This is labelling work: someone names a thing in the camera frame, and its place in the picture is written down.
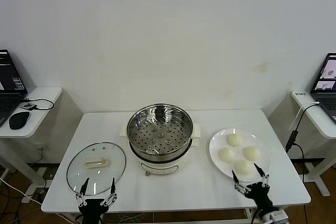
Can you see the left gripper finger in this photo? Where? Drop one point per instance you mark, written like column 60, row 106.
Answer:
column 81, row 199
column 111, row 197

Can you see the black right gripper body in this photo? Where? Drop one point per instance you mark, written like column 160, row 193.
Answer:
column 258, row 195

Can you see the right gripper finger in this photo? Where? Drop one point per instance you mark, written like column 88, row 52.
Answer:
column 265, row 181
column 241, row 188

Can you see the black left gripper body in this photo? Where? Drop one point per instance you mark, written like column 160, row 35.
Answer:
column 93, row 207

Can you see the white steamed baozi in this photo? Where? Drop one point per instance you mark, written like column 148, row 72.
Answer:
column 251, row 153
column 234, row 140
column 226, row 154
column 243, row 167

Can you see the stainless steel steamer basket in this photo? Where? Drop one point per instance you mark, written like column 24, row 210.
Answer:
column 182, row 120

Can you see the white round plate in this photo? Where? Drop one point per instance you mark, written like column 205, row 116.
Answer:
column 223, row 140

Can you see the white electric cooker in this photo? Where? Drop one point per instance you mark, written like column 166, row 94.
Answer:
column 162, row 166

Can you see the white side desk with label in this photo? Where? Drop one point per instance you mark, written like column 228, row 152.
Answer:
column 315, row 121

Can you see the white printed label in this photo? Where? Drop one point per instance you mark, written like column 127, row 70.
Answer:
column 300, row 94

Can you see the black computer mouse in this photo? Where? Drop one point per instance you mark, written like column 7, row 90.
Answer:
column 19, row 120

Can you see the small black usb hub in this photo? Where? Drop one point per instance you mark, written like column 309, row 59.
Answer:
column 28, row 106

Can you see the white side desk with mouse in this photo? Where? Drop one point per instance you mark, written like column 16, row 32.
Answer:
column 44, row 95

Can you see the grey laptop with pink windows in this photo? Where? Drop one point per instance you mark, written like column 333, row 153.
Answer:
column 325, row 77

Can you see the black laptop with dark screen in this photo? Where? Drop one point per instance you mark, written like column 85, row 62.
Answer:
column 10, row 77

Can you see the white table leg frame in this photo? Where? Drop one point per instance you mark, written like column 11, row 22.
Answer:
column 248, row 212

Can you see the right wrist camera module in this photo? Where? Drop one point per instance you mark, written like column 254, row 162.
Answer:
column 275, row 217

